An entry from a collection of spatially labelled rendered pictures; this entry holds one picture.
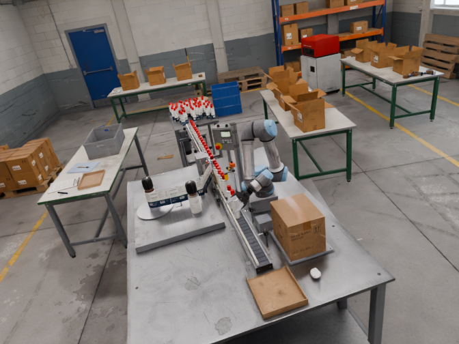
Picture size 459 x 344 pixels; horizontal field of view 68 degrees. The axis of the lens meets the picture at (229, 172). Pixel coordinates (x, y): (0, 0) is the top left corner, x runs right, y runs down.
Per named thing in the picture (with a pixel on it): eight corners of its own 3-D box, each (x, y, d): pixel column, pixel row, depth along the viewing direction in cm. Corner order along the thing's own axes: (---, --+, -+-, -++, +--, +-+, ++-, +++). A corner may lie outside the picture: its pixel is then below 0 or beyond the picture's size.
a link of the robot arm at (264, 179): (275, 179, 226) (272, 173, 220) (263, 190, 225) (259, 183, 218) (268, 173, 231) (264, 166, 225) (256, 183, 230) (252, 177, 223)
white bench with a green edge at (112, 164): (106, 181, 551) (89, 135, 514) (151, 173, 551) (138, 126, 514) (66, 261, 383) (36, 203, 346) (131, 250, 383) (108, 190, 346)
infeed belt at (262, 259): (204, 165, 352) (203, 162, 350) (212, 163, 353) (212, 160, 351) (258, 272, 209) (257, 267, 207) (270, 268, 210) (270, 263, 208)
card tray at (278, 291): (246, 280, 206) (245, 275, 204) (285, 267, 210) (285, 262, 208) (263, 319, 180) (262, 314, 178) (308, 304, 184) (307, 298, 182)
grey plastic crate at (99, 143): (98, 142, 478) (92, 128, 468) (126, 137, 480) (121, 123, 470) (88, 160, 425) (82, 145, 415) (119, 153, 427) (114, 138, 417)
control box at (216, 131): (219, 145, 278) (216, 123, 269) (239, 145, 272) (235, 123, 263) (215, 151, 270) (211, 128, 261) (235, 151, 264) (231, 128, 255)
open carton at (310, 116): (285, 125, 432) (283, 96, 414) (323, 117, 436) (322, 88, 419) (296, 135, 398) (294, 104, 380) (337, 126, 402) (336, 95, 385)
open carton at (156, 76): (147, 87, 762) (143, 71, 745) (150, 82, 800) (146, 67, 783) (166, 84, 761) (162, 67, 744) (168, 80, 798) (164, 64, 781)
